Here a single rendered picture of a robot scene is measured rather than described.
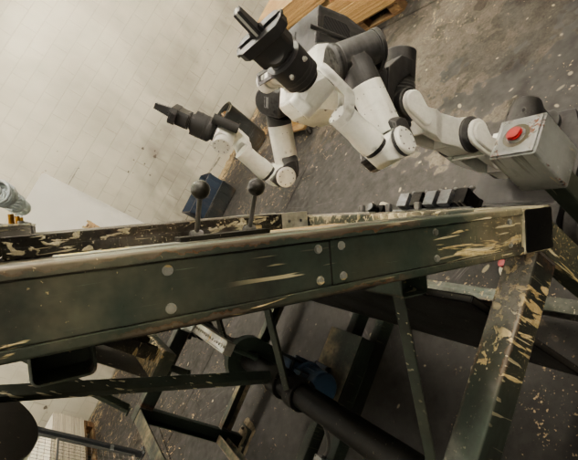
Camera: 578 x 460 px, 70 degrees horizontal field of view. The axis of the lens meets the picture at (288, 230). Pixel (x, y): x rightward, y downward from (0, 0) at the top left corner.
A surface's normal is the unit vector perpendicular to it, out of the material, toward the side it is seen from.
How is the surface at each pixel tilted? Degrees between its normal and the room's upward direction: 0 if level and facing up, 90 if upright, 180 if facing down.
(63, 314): 90
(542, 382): 0
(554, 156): 90
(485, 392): 0
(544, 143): 90
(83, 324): 90
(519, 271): 0
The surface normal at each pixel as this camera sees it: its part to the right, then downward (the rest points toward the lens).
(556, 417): -0.77, -0.46
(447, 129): 0.50, 0.00
